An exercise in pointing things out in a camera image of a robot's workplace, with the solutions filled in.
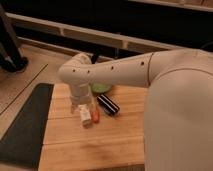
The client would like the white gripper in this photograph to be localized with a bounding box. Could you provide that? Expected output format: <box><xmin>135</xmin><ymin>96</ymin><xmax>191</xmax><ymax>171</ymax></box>
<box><xmin>69</xmin><ymin>84</ymin><xmax>93</xmax><ymax>113</ymax></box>

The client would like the green ceramic bowl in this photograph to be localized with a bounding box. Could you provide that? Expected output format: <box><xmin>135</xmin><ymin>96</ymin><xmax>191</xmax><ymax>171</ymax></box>
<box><xmin>91</xmin><ymin>83</ymin><xmax>112</xmax><ymax>93</ymax></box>

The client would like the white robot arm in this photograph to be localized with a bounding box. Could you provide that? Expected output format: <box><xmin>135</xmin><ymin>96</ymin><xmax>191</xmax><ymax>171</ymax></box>
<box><xmin>59</xmin><ymin>49</ymin><xmax>213</xmax><ymax>171</ymax></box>

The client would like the white plastic bottle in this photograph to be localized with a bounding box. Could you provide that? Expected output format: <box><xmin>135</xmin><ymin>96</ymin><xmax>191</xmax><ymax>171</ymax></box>
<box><xmin>79</xmin><ymin>105</ymin><xmax>91</xmax><ymax>127</ymax></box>

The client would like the orange carrot toy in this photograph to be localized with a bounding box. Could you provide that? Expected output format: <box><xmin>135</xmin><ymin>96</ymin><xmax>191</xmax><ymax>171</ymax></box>
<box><xmin>92</xmin><ymin>108</ymin><xmax>100</xmax><ymax>123</ymax></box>

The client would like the black striped case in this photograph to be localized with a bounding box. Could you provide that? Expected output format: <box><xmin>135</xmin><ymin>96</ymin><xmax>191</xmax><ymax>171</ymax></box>
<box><xmin>96</xmin><ymin>94</ymin><xmax>120</xmax><ymax>116</ymax></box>

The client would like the dark floor mat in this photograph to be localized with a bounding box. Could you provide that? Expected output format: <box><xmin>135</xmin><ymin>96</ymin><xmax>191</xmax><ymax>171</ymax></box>
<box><xmin>0</xmin><ymin>83</ymin><xmax>53</xmax><ymax>169</ymax></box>

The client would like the person's dark leg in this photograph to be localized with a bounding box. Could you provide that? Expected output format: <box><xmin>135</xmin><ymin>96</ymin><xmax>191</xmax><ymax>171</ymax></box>
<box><xmin>0</xmin><ymin>8</ymin><xmax>29</xmax><ymax>73</ymax></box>

